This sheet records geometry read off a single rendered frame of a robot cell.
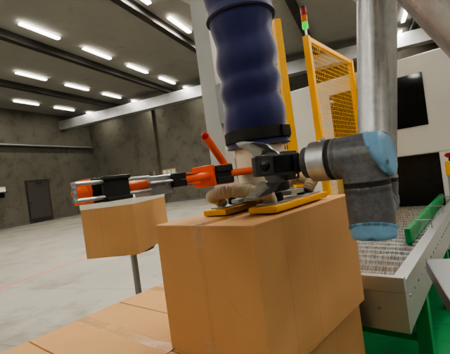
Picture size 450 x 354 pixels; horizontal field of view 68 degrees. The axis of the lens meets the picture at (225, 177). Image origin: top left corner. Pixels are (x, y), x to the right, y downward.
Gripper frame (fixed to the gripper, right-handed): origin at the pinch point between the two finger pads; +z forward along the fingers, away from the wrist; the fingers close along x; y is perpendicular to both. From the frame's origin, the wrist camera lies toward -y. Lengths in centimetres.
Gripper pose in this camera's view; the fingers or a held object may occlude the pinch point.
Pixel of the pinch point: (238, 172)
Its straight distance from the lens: 87.7
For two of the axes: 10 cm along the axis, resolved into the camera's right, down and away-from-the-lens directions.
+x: -1.4, -9.9, 0.0
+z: -7.5, 1.0, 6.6
